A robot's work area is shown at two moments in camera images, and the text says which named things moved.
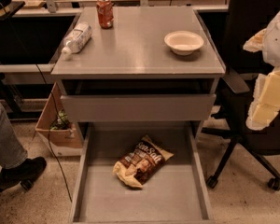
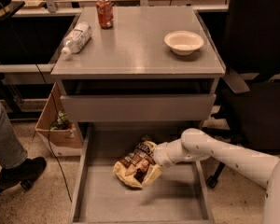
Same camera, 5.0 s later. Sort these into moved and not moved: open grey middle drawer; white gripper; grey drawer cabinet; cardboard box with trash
Moved: white gripper
Not moved: open grey middle drawer; grey drawer cabinet; cardboard box with trash
